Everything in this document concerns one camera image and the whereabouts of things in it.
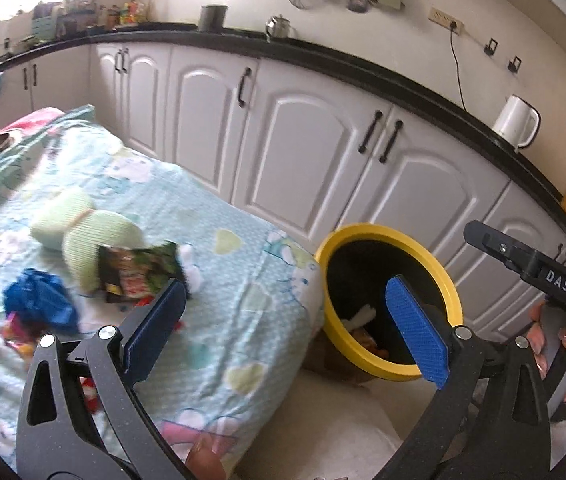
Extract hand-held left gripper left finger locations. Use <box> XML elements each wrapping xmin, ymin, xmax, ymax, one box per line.
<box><xmin>17</xmin><ymin>279</ymin><xmax>191</xmax><ymax>480</ymax></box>

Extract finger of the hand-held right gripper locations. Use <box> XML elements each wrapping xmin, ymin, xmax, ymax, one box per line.
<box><xmin>464</xmin><ymin>220</ymin><xmax>538</xmax><ymax>281</ymax></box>

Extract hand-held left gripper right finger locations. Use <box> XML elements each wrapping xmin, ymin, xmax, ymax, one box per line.
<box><xmin>380</xmin><ymin>275</ymin><xmax>551</xmax><ymax>480</ymax></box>

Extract orange wrapper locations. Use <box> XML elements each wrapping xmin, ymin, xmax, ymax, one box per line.
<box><xmin>350</xmin><ymin>330</ymin><xmax>391</xmax><ymax>361</ymax></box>

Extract white paper scrap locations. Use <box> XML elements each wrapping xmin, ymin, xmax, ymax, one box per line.
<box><xmin>345</xmin><ymin>305</ymin><xmax>378</xmax><ymax>333</ymax></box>

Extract dark snack wrapper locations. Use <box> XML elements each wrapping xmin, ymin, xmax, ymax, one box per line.
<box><xmin>97</xmin><ymin>241</ymin><xmax>188</xmax><ymax>305</ymax></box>

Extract white tissue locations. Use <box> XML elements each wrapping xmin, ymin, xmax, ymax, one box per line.
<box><xmin>175</xmin><ymin>244</ymin><xmax>208</xmax><ymax>293</ymax></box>

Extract yellow-rimmed black bin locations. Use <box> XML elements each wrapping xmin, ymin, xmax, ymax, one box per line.
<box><xmin>314</xmin><ymin>224</ymin><xmax>464</xmax><ymax>385</ymax></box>

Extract green plush toy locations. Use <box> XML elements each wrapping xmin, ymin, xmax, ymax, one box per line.
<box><xmin>30</xmin><ymin>187</ymin><xmax>146</xmax><ymax>293</ymax></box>

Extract blue plastic bag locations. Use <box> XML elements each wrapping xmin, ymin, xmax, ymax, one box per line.
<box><xmin>3</xmin><ymin>268</ymin><xmax>80</xmax><ymax>335</ymax></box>

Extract colourful candy wrapper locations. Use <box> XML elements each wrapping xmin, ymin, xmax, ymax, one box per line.
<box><xmin>0</xmin><ymin>312</ymin><xmax>41</xmax><ymax>361</ymax></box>

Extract person's left hand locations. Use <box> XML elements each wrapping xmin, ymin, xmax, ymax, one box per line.
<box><xmin>185</xmin><ymin>435</ymin><xmax>228</xmax><ymax>480</ymax></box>

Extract cartoon cat printed blanket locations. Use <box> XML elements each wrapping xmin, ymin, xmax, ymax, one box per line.
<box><xmin>0</xmin><ymin>105</ymin><xmax>326</xmax><ymax>476</ymax></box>

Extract white electric kettle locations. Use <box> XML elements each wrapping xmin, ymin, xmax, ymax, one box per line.
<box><xmin>492</xmin><ymin>94</ymin><xmax>541</xmax><ymax>150</ymax></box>

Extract white base cabinets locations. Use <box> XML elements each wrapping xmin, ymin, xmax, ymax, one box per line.
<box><xmin>0</xmin><ymin>42</ymin><xmax>566</xmax><ymax>341</ymax></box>

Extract pink-red blanket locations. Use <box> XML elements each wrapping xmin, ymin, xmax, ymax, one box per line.
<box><xmin>10</xmin><ymin>106</ymin><xmax>64</xmax><ymax>133</ymax></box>

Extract steel teapot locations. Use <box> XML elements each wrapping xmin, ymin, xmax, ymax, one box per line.
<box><xmin>265</xmin><ymin>14</ymin><xmax>292</xmax><ymax>41</ymax></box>

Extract dark cylindrical canister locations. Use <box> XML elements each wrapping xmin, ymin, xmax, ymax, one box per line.
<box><xmin>198</xmin><ymin>5</ymin><xmax>228</xmax><ymax>32</ymax></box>

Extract group of condiment bottles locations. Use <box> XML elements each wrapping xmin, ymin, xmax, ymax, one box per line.
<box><xmin>108</xmin><ymin>0</ymin><xmax>146</xmax><ymax>26</ymax></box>

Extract dish rack with kitchenware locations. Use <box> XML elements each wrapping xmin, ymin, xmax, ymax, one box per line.
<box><xmin>30</xmin><ymin>0</ymin><xmax>94</xmax><ymax>36</ymax></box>

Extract black kettle power cable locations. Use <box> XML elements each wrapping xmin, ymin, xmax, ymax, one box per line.
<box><xmin>450</xmin><ymin>22</ymin><xmax>468</xmax><ymax>111</ymax></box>

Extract wall power outlet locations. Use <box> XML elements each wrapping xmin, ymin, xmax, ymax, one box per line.
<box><xmin>429</xmin><ymin>7</ymin><xmax>464</xmax><ymax>36</ymax></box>

